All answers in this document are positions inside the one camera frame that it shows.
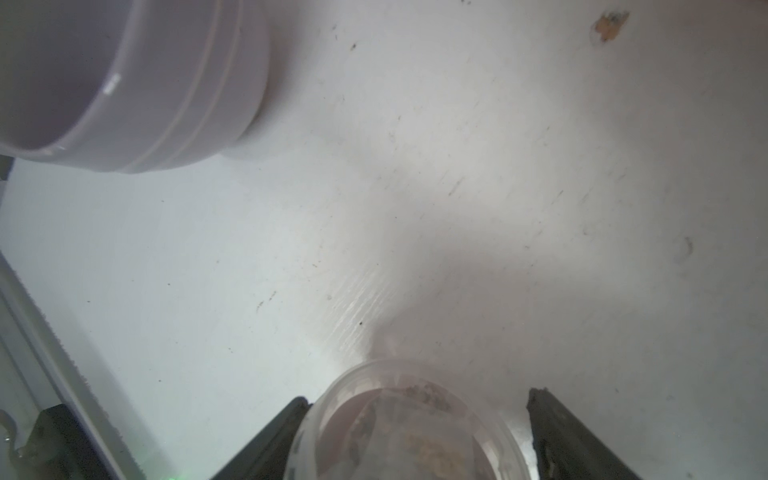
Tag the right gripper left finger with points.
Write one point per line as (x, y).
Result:
(265, 456)

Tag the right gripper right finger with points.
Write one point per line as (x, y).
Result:
(565, 448)

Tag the clear seed container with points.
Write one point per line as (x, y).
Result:
(399, 419)

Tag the lilac stacked bowls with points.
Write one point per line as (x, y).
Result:
(129, 86)

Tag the aluminium front rail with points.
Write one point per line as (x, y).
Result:
(51, 375)

